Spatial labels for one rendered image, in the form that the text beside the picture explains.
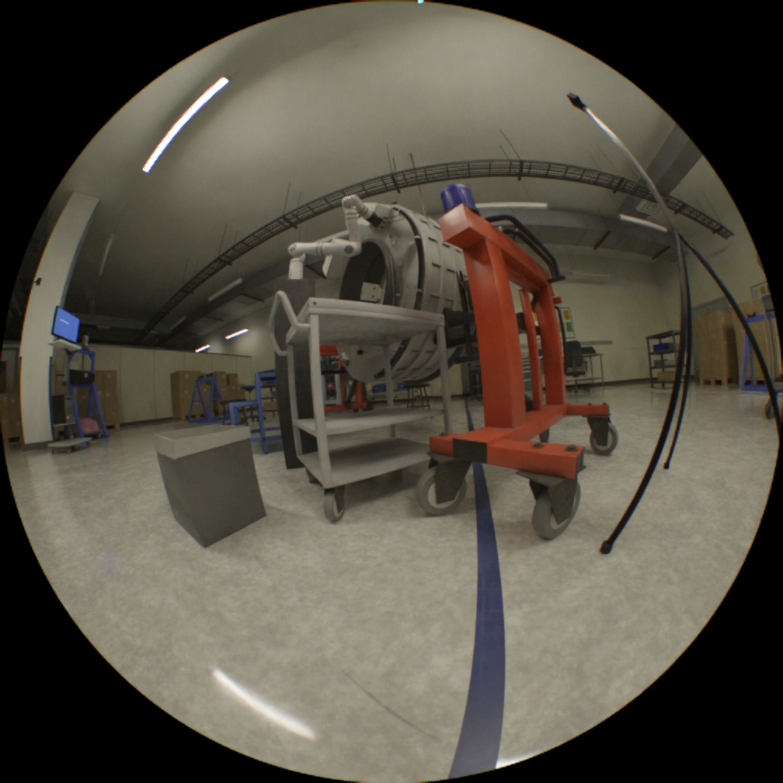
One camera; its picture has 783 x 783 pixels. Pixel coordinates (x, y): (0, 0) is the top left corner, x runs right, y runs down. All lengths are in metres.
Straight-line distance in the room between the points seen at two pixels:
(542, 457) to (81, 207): 6.39
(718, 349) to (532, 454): 6.06
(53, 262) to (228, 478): 5.15
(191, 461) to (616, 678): 0.96
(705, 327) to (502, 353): 6.13
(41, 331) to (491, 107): 7.15
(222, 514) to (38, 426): 4.41
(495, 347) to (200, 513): 0.98
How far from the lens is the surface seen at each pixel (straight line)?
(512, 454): 0.57
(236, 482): 0.81
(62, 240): 5.68
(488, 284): 0.78
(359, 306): 0.78
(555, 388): 1.28
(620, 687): 0.48
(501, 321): 0.73
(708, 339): 6.56
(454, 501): 0.77
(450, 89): 4.12
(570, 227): 6.05
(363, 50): 3.84
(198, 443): 0.73
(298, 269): 1.63
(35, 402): 4.95
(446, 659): 0.44
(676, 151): 5.33
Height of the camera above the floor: 0.40
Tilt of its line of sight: 1 degrees down
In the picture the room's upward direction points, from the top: 5 degrees counter-clockwise
